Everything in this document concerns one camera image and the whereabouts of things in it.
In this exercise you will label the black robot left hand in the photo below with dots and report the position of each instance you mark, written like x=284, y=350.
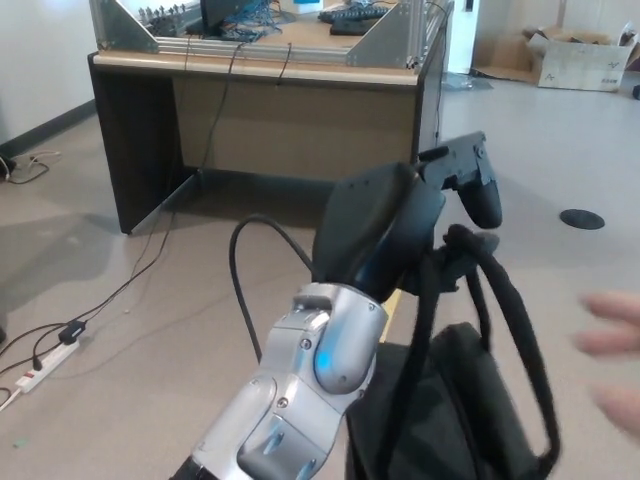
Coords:
x=370, y=225

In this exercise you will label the person's hand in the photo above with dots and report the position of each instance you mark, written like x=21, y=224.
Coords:
x=615, y=345

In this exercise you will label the black lunch bag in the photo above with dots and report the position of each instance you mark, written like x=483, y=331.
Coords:
x=450, y=400

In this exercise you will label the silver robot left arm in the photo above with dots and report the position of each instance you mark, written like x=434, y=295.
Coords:
x=310, y=380

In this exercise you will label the yellow paper sheet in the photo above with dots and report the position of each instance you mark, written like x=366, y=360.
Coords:
x=393, y=310

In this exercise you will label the round black floor cover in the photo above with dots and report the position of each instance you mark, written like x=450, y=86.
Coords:
x=582, y=219

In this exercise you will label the clear plastic wrap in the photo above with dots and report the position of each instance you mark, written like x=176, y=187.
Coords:
x=465, y=84

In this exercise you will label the flat black pad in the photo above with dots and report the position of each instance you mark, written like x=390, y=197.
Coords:
x=352, y=27

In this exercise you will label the black keyboard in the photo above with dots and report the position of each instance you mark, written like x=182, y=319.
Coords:
x=355, y=12

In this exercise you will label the flattened brown cardboard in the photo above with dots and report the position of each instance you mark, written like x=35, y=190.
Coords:
x=502, y=57

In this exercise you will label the white box with marker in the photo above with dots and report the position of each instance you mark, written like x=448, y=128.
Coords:
x=306, y=5

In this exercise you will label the dark wooden desk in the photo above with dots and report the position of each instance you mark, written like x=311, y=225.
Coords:
x=135, y=140

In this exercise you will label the white cardboard box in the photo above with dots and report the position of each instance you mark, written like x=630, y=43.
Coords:
x=580, y=70

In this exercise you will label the black monitor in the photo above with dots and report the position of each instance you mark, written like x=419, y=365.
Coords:
x=217, y=12

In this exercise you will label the black power adapter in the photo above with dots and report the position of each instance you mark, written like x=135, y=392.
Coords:
x=72, y=333

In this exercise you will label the white power strip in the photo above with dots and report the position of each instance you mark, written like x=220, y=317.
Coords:
x=47, y=364

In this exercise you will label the black wall panel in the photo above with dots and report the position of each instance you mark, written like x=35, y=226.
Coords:
x=468, y=5

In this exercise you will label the aluminium profile frame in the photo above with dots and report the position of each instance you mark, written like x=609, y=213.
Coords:
x=125, y=35

